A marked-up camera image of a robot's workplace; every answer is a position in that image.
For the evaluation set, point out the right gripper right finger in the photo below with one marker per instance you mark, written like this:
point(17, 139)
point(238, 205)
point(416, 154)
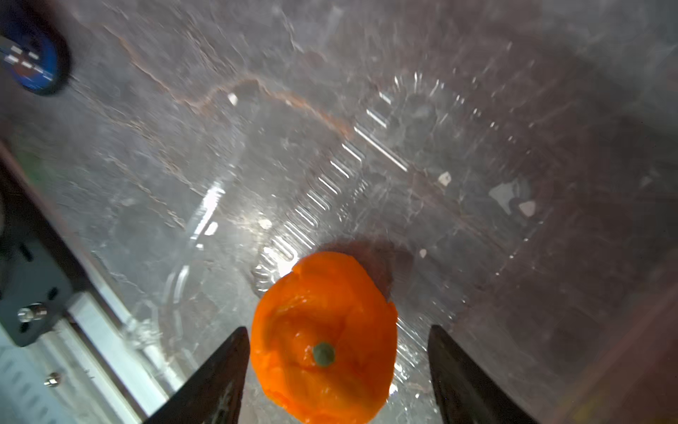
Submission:
point(463, 392)

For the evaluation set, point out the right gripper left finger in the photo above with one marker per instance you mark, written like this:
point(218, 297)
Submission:
point(214, 392)

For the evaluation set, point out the orange fruit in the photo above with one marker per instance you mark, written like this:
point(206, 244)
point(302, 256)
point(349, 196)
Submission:
point(324, 341)

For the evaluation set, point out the clear plastic clamshell container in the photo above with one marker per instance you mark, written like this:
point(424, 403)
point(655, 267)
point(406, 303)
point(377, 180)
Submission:
point(534, 219)

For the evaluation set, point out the blue tape roll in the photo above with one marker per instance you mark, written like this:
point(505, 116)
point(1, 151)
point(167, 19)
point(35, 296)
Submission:
point(34, 53)

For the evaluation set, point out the aluminium front rail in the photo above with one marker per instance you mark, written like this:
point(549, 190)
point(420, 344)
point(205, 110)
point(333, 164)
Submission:
point(100, 363)

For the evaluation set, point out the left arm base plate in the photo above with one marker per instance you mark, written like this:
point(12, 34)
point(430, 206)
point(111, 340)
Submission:
point(40, 276)

